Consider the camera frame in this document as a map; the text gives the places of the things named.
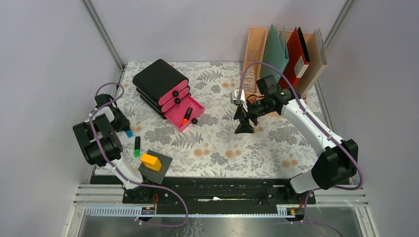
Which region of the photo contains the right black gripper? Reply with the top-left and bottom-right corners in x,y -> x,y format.
234,97 -> 275,135

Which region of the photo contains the blue highlighter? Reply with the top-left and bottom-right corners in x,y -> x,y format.
126,130 -> 133,138

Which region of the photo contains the green highlighter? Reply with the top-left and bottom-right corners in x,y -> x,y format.
133,136 -> 141,158

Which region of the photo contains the orange highlighter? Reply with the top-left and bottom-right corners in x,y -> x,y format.
181,107 -> 193,126

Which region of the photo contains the black pink drawer box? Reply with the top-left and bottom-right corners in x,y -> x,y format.
132,59 -> 205,132

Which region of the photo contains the teal folder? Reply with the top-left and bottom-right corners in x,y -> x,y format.
262,24 -> 289,73

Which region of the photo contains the red folder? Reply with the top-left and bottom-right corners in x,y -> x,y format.
283,27 -> 310,89

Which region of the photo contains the beige folder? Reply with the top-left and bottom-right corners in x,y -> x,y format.
296,29 -> 328,97

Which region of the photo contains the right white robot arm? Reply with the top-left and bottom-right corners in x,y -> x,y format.
230,76 -> 358,203

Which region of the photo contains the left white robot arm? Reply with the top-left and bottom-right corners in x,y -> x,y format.
73,94 -> 153,203

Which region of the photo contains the floral table mat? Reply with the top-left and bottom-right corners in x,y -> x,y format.
118,62 -> 317,178

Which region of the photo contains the yellow toy block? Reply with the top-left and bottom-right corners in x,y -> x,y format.
140,154 -> 162,171

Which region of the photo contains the peach plastic file organizer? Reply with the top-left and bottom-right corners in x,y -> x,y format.
243,27 -> 315,103

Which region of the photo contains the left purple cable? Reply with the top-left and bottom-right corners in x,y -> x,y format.
88,82 -> 190,228

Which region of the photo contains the purple cable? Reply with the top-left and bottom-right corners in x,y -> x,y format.
88,82 -> 190,228
237,62 -> 364,237

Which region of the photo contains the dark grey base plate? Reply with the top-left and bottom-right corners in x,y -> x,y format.
138,150 -> 173,184

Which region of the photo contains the black mounting rail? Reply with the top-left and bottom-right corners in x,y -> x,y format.
90,175 -> 317,216

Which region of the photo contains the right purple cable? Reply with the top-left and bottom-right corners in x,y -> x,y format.
237,62 -> 364,237

